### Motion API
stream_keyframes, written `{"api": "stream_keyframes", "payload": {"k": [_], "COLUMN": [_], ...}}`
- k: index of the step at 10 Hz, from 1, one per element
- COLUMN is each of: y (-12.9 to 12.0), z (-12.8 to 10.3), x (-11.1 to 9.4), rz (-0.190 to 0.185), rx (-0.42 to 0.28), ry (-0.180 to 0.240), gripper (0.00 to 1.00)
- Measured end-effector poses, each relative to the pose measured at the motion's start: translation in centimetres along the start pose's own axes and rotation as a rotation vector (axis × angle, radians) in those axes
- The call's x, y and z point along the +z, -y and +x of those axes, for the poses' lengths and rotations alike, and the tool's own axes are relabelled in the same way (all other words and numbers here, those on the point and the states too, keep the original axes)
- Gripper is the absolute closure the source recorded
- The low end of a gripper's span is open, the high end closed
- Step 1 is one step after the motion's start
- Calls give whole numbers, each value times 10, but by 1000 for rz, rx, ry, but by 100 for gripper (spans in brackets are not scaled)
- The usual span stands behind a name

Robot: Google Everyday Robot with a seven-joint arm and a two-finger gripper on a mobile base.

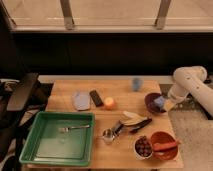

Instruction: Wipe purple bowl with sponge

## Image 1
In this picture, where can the black handled knife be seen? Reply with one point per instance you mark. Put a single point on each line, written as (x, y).
(142, 125)

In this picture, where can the metal window frame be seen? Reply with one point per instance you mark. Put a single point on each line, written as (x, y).
(108, 16)

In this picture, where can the blue yellow sponge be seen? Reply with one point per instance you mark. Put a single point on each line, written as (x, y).
(164, 104)

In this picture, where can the green plastic tray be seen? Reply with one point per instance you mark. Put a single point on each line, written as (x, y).
(45, 145)

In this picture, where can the silver fork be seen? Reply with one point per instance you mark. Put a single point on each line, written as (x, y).
(67, 129)

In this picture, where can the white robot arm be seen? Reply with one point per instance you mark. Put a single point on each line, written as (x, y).
(190, 80)

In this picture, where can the purple bowl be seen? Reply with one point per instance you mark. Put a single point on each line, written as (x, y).
(150, 105)

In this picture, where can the metal measuring cup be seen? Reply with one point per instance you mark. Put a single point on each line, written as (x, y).
(109, 135)

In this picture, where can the black rectangular remote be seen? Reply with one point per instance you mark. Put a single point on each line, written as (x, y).
(96, 98)

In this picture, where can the blue plastic cup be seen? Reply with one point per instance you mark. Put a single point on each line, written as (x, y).
(137, 84)

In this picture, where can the orange carrot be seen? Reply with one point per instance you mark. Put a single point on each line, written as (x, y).
(165, 146)

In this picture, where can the white bowl of grapes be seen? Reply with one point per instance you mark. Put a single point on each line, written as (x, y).
(142, 148)

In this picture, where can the black office chair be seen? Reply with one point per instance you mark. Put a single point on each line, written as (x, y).
(11, 130)

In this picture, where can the orange bowl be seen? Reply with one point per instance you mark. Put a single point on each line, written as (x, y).
(163, 137)

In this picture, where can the orange fruit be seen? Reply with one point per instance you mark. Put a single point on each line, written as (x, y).
(109, 103)

